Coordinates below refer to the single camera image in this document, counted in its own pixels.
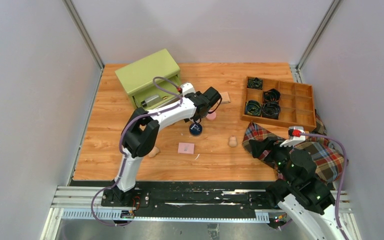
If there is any beige makeup sponge right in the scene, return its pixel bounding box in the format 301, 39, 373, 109
228, 135, 238, 148

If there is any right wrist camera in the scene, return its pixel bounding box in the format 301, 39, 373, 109
280, 126, 306, 147

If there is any dark blue round compact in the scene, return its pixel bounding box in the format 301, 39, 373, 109
189, 123, 203, 137

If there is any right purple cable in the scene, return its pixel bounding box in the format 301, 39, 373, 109
291, 129, 350, 240

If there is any clear glass perfume bottle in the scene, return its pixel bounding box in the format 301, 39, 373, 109
140, 94, 162, 108

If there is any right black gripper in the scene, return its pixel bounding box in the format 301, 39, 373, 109
249, 134, 296, 185

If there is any pink round compact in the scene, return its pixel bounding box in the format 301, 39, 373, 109
205, 112, 217, 121

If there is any green metal drawer cabinet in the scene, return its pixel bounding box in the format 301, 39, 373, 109
115, 48, 182, 110

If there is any aluminium frame rail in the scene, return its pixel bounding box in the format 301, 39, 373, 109
39, 185, 362, 240

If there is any plaid flannel shirt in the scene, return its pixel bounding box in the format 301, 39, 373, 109
242, 122, 344, 183

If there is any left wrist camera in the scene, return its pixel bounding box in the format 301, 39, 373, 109
180, 82, 196, 97

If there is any black hair tie bundle left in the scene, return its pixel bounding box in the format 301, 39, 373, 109
244, 100, 263, 117

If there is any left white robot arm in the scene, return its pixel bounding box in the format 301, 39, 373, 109
102, 87, 222, 207

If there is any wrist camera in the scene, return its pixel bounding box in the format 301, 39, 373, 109
180, 82, 196, 97
280, 126, 306, 147

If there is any beige makeup sponge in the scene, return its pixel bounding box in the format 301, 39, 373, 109
147, 146, 160, 158
228, 135, 238, 148

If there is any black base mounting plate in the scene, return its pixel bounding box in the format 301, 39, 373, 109
69, 180, 287, 222

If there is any pink square card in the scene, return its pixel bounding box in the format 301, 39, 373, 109
177, 142, 195, 155

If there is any wooden compartment organizer tray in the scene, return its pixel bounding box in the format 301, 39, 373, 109
239, 76, 317, 132

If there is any beige makeup sponge front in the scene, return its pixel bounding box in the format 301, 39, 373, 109
147, 146, 160, 158

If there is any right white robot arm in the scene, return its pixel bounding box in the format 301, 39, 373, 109
249, 138, 352, 240

